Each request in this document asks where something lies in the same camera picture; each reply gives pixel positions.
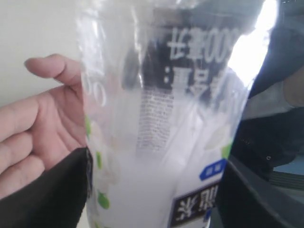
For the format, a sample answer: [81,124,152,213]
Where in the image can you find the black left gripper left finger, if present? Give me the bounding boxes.
[0,148,92,228]

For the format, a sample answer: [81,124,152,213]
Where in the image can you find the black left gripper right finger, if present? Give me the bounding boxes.
[216,158,304,228]

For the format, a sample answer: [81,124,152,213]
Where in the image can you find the clear bottle white tea label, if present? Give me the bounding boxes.
[76,0,278,228]

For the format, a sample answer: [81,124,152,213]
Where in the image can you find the black jacket sleeve forearm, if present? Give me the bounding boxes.
[231,0,304,180]

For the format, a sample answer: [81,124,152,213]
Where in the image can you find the person's open bare hand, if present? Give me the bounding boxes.
[0,54,86,198]

